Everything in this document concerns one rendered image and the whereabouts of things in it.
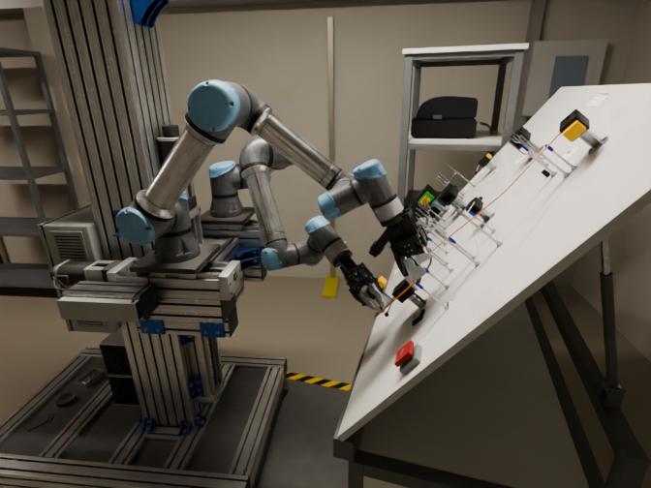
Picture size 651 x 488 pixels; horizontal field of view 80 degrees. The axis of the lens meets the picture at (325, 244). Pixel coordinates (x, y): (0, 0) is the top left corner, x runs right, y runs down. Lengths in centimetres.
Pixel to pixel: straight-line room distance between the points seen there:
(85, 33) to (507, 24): 281
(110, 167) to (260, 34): 219
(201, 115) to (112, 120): 58
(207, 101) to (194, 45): 266
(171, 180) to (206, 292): 42
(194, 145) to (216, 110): 12
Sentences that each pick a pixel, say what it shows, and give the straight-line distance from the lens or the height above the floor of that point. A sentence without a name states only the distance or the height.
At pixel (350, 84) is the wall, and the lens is 337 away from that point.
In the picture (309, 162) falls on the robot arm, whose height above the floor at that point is 149.
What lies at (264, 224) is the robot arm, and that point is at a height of 128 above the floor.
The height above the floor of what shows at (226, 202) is 123.
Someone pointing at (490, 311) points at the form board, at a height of 127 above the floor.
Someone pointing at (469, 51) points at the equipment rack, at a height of 183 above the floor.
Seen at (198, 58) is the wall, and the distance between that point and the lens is 366.
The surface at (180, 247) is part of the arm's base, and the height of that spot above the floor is 121.
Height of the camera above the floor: 167
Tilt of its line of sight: 21 degrees down
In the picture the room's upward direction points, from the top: 1 degrees counter-clockwise
